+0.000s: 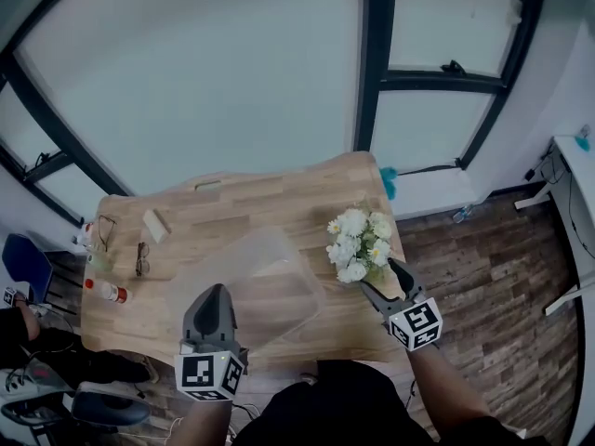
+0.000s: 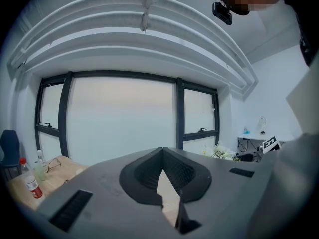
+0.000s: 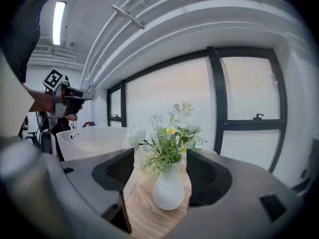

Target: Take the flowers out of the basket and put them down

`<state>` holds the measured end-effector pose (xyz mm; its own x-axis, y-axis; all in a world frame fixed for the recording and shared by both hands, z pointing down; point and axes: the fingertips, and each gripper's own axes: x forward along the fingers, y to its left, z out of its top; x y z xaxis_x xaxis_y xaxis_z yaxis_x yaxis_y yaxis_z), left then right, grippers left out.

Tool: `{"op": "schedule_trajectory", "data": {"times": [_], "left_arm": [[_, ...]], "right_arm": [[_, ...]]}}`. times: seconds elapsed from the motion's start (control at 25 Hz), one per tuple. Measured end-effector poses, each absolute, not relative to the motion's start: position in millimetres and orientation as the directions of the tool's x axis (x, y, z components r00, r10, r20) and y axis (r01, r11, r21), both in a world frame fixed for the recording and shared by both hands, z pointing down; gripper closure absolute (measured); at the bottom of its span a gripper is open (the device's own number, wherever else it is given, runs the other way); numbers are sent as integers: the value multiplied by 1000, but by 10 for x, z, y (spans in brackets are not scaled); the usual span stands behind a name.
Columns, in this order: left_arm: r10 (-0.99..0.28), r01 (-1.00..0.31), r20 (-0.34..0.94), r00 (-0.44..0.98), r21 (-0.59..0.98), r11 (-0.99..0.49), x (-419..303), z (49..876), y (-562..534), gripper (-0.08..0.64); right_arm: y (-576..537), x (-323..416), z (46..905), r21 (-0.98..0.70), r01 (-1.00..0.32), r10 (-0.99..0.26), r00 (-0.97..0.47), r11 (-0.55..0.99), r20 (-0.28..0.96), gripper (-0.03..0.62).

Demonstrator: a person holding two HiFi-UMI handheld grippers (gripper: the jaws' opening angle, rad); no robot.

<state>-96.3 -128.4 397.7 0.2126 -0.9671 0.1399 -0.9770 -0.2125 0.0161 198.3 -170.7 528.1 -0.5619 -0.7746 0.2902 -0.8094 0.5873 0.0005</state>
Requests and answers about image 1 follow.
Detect pale green cylinder bottle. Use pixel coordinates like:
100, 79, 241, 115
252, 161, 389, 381
86, 248, 115, 274

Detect small teal item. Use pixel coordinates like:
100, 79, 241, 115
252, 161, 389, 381
573, 125, 594, 153

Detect red cap plastic bottle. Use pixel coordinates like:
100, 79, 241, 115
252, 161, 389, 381
83, 277, 134, 306

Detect white flowers bouquet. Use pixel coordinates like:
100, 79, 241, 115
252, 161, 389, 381
324, 200, 397, 285

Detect brown frame eyeglasses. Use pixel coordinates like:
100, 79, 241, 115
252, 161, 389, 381
134, 241, 152, 279

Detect person's left forearm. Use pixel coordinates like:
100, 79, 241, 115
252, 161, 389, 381
171, 397, 234, 446

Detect thin black frame eyeglasses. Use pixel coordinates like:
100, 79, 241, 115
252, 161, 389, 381
96, 214, 118, 254

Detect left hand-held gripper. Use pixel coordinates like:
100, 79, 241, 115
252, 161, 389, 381
173, 283, 249, 403

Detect black window frame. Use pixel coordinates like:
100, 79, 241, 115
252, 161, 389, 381
0, 48, 134, 228
352, 0, 550, 172

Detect teal duster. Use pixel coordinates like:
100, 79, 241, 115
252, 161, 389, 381
377, 164, 402, 202

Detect white desk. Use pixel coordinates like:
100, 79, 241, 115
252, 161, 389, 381
512, 135, 595, 316

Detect blue chair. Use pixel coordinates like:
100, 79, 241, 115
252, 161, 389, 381
1, 232, 55, 304

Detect person's right forearm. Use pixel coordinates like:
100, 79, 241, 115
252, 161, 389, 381
408, 346, 492, 429

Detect clear bottle white cap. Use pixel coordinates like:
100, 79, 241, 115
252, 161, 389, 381
79, 224, 100, 251

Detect person's black clothing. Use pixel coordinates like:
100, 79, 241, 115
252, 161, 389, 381
230, 359, 552, 446

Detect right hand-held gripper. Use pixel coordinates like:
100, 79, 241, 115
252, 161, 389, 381
359, 257, 444, 353

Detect grey shell seat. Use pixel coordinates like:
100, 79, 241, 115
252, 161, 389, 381
71, 380, 152, 429

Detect clear plastic tray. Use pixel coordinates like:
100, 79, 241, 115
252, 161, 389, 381
164, 225, 324, 358

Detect white rectangular case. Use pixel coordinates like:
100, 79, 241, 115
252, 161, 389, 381
141, 208, 173, 243

